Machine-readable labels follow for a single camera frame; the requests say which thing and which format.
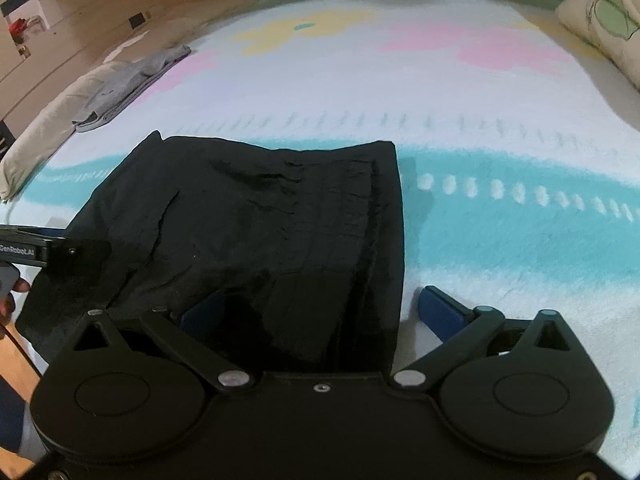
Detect black pants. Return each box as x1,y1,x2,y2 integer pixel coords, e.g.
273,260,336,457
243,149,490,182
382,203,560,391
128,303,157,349
15,130,406,376

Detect red object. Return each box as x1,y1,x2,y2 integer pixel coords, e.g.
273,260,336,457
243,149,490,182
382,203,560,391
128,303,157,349
7,17,31,46

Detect pastel printed blanket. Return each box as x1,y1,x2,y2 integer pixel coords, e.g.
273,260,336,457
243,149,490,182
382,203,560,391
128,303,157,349
0,0,640,391

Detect grey folded garment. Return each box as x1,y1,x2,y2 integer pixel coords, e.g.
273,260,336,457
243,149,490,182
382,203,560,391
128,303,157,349
72,45,193,133

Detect black cable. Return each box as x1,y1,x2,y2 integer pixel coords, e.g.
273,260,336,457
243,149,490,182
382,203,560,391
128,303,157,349
0,324,45,378

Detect beige pillow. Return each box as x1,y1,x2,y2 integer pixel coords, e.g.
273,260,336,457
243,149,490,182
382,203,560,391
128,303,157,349
0,62,146,203

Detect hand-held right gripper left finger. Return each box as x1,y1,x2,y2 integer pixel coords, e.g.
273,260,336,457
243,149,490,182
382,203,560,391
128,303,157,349
72,291,257,392

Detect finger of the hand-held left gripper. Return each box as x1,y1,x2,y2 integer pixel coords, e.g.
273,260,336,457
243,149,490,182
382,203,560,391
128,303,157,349
20,229,113,274

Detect cream pillow with green print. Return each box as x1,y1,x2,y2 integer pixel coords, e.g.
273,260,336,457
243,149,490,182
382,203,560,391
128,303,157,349
547,0,640,88

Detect person's left hand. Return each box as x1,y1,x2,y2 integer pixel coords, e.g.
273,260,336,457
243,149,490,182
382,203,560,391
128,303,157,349
0,279,32,327

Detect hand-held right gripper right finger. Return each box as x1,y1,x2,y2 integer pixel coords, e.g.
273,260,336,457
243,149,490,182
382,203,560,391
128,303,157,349
417,285,577,391

